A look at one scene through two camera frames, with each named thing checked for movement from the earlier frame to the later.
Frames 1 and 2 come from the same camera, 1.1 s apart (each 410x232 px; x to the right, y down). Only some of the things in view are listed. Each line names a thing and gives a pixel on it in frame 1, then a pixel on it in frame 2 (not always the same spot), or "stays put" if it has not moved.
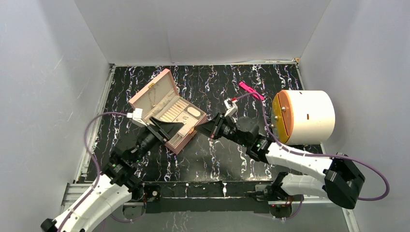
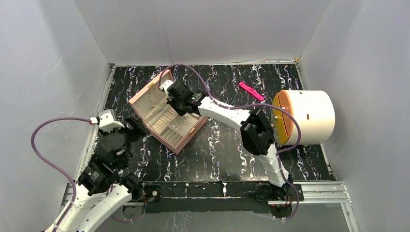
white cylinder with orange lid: x=303 y=117 stays put
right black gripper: x=212 y=127 -> x=171 y=101
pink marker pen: x=251 y=90 stays put
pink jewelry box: x=160 y=99 stays put
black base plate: x=203 y=196 stays put
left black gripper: x=166 y=129 -> x=138 y=131
